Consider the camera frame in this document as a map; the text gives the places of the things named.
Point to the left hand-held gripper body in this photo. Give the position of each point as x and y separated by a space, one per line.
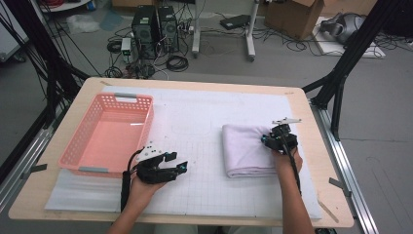
151 170

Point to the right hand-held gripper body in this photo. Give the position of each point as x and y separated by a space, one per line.
282 139

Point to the lilac printed towel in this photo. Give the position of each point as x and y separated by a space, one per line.
243 152

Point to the pink plastic basket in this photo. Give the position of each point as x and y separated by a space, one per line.
110 139

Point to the person's left hand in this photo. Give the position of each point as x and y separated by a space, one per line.
144 195

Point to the person's right hand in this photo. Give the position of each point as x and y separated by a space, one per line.
285 165

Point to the thin wooden strip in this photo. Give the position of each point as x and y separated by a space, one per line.
328 210

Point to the white board on floor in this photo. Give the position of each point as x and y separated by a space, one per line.
328 47

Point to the small white device green light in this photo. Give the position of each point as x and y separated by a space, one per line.
126 47

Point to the open cardboard box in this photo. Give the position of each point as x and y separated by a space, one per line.
292 19

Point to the flat black device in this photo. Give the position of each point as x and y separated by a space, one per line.
234 22

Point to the white metal stand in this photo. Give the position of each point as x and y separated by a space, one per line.
196 32

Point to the black computer tower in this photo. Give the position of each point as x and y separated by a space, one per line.
144 31
168 29

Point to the grey vacuum cleaner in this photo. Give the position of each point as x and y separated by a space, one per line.
344 27

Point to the clear plastic bag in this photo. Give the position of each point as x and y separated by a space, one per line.
82 23

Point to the white round table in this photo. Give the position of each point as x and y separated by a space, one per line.
65 6

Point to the white cabinet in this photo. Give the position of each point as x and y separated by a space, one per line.
9 39

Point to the aluminium rail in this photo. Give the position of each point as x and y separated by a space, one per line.
337 152
22 162

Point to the grey metal bracket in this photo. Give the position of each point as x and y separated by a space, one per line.
35 169
339 185

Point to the black metal frame stand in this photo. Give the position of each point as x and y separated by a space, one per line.
48 65
354 48

